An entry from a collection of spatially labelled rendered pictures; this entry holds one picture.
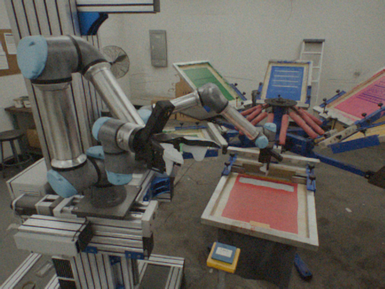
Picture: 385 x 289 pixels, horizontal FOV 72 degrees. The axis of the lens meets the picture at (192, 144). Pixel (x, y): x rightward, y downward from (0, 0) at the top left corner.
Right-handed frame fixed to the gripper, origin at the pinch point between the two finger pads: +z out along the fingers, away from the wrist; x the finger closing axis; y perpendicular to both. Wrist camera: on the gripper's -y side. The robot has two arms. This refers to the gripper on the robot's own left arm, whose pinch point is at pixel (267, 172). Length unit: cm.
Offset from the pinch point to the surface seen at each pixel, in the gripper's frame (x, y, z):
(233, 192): 25.1, 18.5, 5.3
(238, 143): -63, 33, 9
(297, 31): -413, -6, -88
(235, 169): 2.7, 22.3, 0.4
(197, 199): -87, 81, 101
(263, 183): 7.4, 1.8, 4.7
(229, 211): 44.4, 16.7, 5.3
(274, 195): 19.3, -6.4, 5.3
